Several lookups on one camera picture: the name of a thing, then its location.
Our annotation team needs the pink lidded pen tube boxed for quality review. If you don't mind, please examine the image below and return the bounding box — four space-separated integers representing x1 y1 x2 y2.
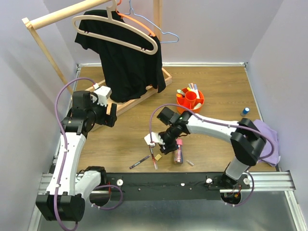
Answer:
174 139 183 164

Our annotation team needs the small orange eraser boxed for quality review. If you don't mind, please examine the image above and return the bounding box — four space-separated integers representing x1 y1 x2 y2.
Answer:
155 154 162 161

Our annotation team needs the dark purple pen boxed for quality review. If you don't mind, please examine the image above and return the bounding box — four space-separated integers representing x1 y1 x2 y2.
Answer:
129 155 150 169

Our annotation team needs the red clear pen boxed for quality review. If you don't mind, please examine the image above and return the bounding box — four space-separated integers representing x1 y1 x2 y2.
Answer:
149 145 158 170

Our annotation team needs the orange round pen organizer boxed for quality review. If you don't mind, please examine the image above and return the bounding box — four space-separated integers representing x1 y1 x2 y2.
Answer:
176 89 205 113

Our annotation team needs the mint green highlighter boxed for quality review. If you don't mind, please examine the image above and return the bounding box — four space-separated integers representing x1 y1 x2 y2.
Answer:
177 89 185 96

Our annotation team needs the blue capped white marker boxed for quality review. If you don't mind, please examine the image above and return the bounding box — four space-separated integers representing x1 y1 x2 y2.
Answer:
193 84 200 99

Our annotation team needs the blue glue stick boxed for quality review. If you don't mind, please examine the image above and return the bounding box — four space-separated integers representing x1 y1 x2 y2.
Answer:
241 107 250 117

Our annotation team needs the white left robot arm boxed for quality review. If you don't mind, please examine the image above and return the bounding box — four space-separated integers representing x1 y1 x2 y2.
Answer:
36 86 117 222

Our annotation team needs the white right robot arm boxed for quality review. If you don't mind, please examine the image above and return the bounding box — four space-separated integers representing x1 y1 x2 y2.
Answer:
157 107 266 189

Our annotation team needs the small clear pen cap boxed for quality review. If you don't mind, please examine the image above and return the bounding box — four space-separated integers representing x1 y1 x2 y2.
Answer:
186 160 194 166

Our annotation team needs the black t-shirt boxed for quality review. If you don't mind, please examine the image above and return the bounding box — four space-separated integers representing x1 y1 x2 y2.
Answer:
75 20 166 103

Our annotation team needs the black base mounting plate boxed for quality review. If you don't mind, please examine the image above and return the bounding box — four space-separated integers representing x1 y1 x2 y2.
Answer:
90 172 250 204

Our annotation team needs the orange hanger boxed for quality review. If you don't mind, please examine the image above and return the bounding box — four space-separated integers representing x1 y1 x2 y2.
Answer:
116 10 156 37

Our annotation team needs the beige plastic hanger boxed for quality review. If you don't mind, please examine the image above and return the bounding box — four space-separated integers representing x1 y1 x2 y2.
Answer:
72 0 158 55

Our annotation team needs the wooden clothes rack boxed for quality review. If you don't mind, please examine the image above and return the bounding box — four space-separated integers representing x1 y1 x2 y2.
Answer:
22 0 158 116

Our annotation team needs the purple cloth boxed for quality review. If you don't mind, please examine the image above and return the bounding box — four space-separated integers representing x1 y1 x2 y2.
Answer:
252 119 281 167

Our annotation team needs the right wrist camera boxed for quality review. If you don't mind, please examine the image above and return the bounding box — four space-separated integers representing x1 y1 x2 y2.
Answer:
144 132 165 147

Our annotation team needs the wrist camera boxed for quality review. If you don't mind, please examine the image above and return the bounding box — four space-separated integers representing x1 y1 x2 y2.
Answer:
94 86 112 107
144 132 165 147

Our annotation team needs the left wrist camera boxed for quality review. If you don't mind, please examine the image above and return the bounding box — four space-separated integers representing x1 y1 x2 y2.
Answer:
94 86 112 107

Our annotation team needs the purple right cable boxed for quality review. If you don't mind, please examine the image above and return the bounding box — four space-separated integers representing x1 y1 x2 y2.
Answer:
149 103 277 207

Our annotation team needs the purple cable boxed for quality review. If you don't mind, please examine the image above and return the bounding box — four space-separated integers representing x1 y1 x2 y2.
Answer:
53 77 124 231
149 103 277 207

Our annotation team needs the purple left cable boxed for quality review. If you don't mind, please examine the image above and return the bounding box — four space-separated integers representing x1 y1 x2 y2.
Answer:
53 77 124 231

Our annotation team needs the blue wire hanger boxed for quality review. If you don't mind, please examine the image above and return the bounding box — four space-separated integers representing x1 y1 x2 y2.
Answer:
127 0 180 44

